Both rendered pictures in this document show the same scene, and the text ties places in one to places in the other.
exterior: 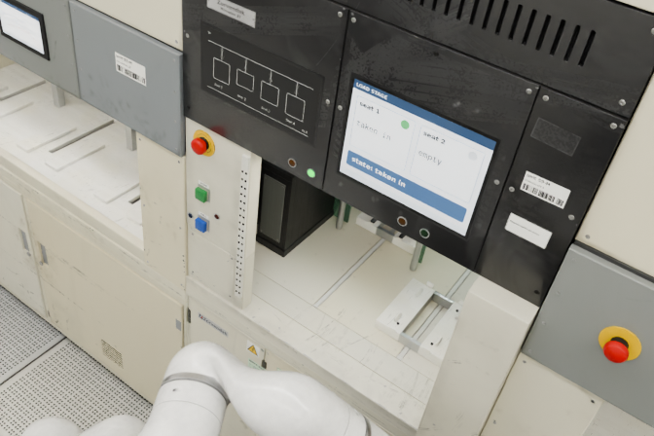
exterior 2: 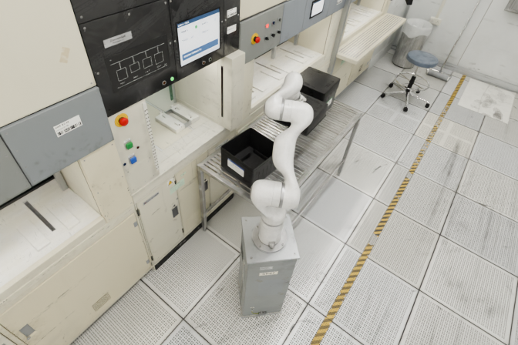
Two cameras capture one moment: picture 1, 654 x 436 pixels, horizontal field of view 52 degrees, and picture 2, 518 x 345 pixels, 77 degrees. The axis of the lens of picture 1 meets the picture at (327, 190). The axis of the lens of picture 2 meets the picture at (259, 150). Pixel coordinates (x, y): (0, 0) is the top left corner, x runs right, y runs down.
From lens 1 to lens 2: 1.49 m
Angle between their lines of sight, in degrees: 63
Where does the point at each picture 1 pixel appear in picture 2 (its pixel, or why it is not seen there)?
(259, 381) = (293, 79)
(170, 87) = (98, 108)
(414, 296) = (165, 118)
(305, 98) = (162, 50)
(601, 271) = (247, 22)
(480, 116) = (213, 4)
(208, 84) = (117, 87)
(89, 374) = (95, 333)
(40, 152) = not seen: outside the picture
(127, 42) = (61, 112)
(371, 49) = (179, 8)
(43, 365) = not seen: outside the picture
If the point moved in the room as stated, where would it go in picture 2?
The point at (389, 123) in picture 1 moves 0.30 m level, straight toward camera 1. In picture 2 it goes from (191, 30) to (253, 41)
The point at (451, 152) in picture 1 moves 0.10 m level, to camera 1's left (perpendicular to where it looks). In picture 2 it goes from (210, 23) to (205, 31)
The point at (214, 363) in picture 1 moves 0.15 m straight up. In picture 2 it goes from (280, 94) to (284, 64)
